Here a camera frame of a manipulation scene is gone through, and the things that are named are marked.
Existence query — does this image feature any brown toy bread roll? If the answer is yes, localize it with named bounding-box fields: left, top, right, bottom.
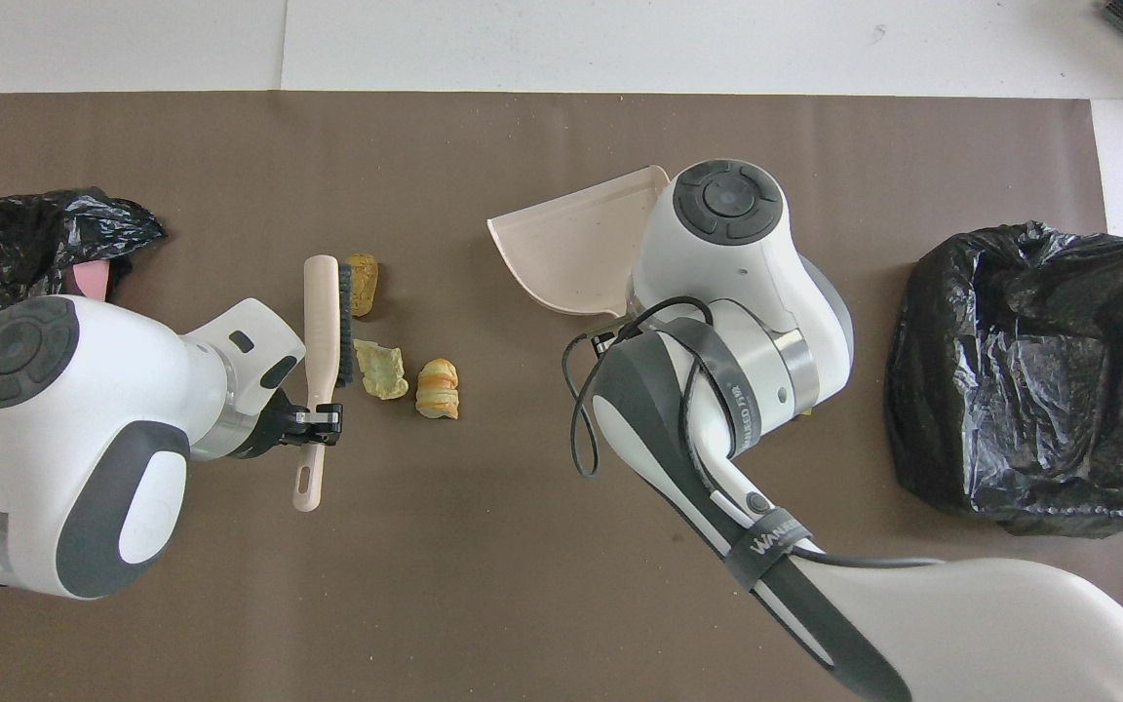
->
left=343, top=253, right=379, bottom=318

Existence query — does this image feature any pale crinkled toy pastry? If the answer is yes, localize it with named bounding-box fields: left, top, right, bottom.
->
left=353, top=338, right=410, bottom=402

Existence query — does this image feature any black plastic trash bag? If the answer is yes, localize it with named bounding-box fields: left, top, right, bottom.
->
left=883, top=221, right=1123, bottom=540

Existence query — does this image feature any pink plastic bin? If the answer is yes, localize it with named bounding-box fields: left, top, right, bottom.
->
left=69, top=260, right=116, bottom=299

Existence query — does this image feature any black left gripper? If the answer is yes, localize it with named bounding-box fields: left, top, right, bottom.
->
left=240, top=388, right=344, bottom=457

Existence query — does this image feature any orange striped toy croissant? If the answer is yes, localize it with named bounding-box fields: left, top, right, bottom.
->
left=415, top=358, right=460, bottom=421

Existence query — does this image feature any brown paper table mat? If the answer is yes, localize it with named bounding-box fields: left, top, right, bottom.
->
left=0, top=91, right=1123, bottom=702

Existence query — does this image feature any beige plastic dustpan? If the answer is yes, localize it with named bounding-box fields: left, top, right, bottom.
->
left=485, top=165, right=672, bottom=318

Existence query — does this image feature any beige hand brush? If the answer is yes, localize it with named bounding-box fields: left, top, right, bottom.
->
left=290, top=254, right=359, bottom=514

